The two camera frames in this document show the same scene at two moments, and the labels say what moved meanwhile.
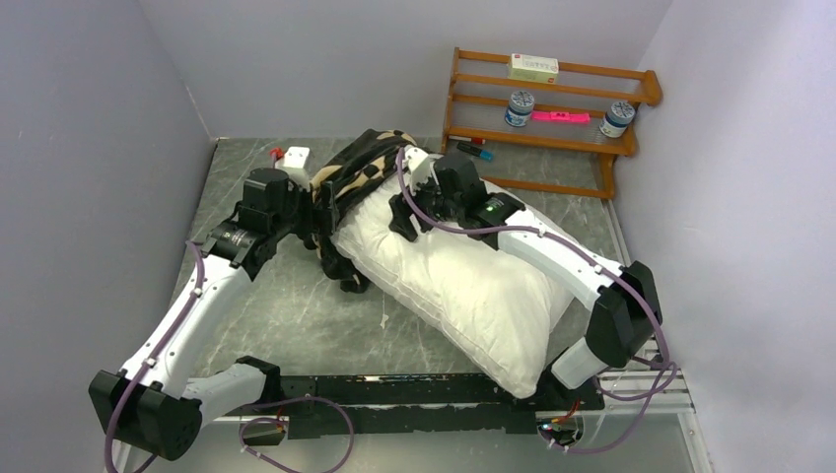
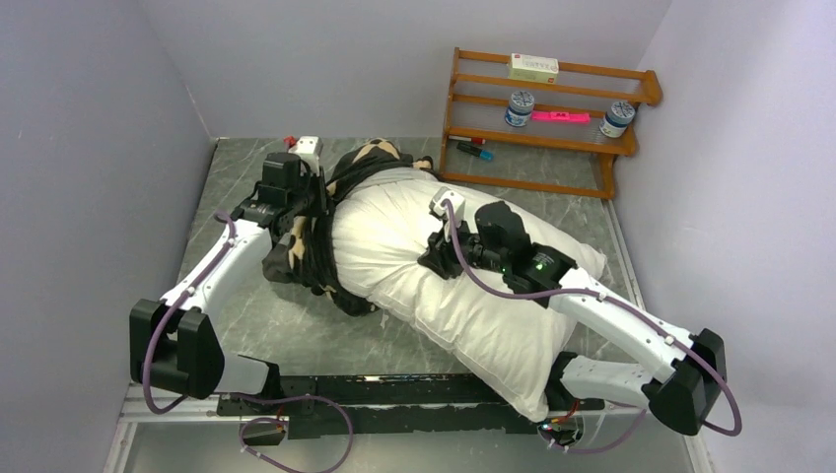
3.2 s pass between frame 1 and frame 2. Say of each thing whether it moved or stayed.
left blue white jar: stayed
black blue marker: stayed
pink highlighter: stayed
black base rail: stayed
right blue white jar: stayed
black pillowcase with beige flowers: moved
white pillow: moved
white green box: stayed
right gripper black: moved
